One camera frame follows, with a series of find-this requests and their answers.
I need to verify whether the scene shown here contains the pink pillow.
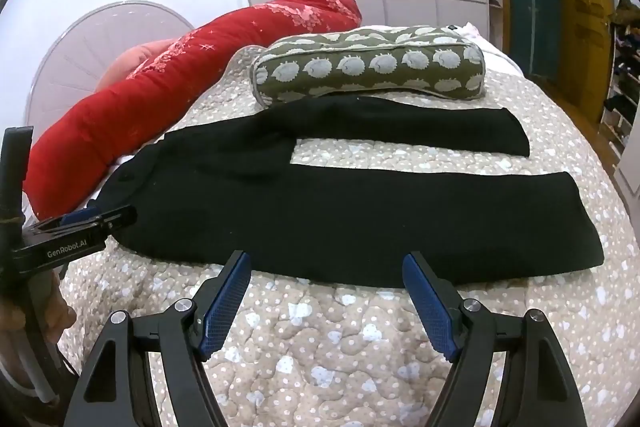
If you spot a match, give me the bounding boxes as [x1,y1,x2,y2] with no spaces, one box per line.
[95,41,176,92]

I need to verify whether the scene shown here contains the beige spotted bed quilt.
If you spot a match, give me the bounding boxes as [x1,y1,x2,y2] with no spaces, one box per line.
[30,27,640,427]

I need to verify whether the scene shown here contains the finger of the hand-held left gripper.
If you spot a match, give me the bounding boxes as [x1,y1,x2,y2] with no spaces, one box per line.
[37,205,138,239]
[61,202,104,228]

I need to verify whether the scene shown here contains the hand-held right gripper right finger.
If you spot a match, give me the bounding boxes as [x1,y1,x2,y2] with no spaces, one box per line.
[401,251,588,427]

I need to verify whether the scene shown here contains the person's left hand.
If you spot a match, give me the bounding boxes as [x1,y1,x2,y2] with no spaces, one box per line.
[0,271,77,344]

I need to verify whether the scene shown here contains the green patterned bolster pillow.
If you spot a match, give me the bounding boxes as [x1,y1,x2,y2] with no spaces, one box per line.
[250,25,487,109]

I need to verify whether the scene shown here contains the shoe rack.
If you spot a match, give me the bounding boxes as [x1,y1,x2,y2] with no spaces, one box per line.
[600,0,640,148]

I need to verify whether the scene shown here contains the red floral quilt roll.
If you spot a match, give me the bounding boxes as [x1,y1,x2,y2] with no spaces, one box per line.
[31,0,362,220]

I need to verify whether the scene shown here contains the round white headboard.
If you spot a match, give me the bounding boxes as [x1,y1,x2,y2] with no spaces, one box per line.
[24,0,198,142]

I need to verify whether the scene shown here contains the yellow wooden door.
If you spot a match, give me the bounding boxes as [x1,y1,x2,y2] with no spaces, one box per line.
[555,0,616,122]

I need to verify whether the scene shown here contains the black pants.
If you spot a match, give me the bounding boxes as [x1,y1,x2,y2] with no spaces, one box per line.
[95,96,603,289]

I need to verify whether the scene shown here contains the white cable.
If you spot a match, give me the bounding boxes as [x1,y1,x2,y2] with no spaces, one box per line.
[15,347,53,403]

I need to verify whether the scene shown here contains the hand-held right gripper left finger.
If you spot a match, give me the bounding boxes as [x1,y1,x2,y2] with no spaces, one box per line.
[62,249,252,427]

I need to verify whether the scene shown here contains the white bed sheet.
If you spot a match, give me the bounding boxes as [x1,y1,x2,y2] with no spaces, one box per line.
[465,22,523,72]

